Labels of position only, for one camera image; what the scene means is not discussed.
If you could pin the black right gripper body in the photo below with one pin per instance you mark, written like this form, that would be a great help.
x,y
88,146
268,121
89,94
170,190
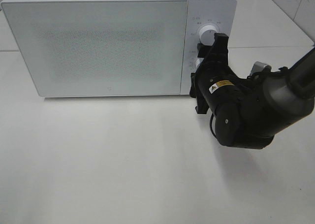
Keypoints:
x,y
214,84

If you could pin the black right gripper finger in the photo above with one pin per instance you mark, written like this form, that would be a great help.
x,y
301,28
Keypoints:
x,y
220,46
203,49

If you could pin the white round knob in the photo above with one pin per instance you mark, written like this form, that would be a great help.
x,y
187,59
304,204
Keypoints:
x,y
198,63
207,34

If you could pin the white microwave oven body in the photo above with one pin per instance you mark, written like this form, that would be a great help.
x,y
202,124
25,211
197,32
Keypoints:
x,y
198,13

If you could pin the white microwave door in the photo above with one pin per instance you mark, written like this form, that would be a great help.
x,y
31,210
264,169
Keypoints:
x,y
101,48

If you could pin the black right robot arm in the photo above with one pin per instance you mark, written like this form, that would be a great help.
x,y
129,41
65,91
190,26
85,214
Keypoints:
x,y
249,112

